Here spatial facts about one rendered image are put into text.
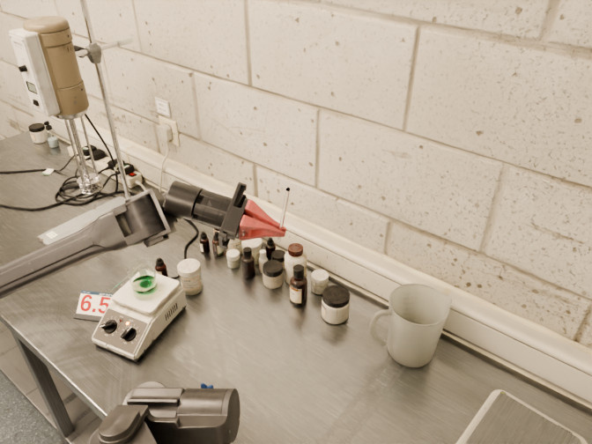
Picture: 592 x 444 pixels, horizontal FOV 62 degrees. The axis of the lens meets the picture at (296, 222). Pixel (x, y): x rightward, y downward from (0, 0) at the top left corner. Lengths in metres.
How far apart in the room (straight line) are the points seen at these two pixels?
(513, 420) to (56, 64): 1.29
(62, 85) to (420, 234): 0.96
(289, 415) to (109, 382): 0.40
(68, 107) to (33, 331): 0.57
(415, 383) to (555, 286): 0.35
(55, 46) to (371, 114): 0.78
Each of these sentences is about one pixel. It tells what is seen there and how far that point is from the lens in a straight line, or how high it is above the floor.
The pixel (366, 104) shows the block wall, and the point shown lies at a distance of 1.13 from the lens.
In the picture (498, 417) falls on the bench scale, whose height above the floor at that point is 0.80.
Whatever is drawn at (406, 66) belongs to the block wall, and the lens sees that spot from 1.06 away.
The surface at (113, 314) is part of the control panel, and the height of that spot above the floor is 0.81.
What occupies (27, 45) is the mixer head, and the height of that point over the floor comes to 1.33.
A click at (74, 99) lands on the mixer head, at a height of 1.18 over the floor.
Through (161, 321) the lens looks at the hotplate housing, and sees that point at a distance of 1.23.
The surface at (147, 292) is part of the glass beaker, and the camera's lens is 1.21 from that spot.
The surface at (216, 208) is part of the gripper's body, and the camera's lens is 0.82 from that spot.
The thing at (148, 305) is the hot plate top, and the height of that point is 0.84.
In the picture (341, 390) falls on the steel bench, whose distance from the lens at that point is 1.13.
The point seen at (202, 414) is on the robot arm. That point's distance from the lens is 0.59.
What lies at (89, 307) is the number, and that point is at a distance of 1.36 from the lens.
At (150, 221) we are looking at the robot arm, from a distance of 0.85.
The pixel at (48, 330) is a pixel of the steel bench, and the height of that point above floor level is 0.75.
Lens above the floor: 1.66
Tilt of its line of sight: 35 degrees down
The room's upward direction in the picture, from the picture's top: straight up
